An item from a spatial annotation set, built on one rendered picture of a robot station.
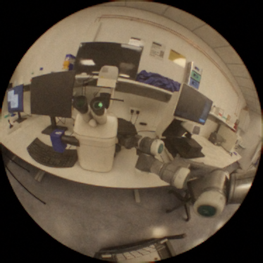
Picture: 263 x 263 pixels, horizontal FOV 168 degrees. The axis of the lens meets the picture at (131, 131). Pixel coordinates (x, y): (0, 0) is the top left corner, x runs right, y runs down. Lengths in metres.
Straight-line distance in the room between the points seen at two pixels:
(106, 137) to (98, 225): 1.02
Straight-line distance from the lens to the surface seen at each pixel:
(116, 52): 1.05
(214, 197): 0.27
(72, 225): 1.24
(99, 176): 0.50
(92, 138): 0.37
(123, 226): 1.18
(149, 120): 1.21
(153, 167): 0.39
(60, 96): 0.74
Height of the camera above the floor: 1.17
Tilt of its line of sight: 26 degrees down
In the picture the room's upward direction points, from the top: 13 degrees clockwise
